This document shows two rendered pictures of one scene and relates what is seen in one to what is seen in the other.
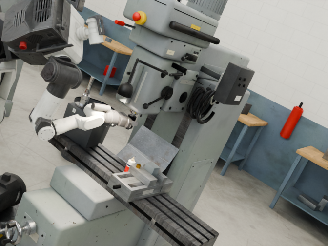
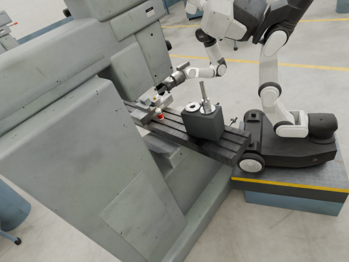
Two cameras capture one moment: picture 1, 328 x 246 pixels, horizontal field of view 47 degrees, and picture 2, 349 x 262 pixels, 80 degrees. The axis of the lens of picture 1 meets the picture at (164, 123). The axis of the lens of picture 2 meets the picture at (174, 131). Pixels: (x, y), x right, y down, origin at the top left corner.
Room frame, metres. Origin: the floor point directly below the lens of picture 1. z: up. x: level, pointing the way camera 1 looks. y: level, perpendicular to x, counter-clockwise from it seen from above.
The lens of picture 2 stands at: (3.08, 0.68, 1.88)
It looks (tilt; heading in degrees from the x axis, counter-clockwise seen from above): 40 degrees down; 205
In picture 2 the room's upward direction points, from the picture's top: 21 degrees counter-clockwise
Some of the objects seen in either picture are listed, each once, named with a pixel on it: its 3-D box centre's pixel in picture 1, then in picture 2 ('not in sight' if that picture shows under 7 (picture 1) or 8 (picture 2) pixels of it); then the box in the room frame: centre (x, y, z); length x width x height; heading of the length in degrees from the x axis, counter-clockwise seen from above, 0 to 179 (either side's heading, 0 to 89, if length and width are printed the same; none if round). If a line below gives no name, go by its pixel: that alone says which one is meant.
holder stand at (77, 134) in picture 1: (83, 123); (202, 120); (2.10, 0.44, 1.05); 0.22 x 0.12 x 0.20; 68
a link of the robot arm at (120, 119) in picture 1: (116, 119); (171, 82); (1.89, 0.24, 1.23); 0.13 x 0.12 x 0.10; 45
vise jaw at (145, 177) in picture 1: (142, 175); (151, 100); (1.78, -0.01, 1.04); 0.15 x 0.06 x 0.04; 57
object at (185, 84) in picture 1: (167, 83); (121, 70); (2.12, 0.07, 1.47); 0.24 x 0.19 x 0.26; 60
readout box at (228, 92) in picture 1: (235, 85); not in sight; (2.04, -0.27, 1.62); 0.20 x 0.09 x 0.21; 150
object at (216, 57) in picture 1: (206, 58); (48, 66); (2.38, -0.08, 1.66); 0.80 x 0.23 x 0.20; 150
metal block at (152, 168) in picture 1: (151, 170); (145, 101); (1.83, -0.04, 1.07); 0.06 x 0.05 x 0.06; 57
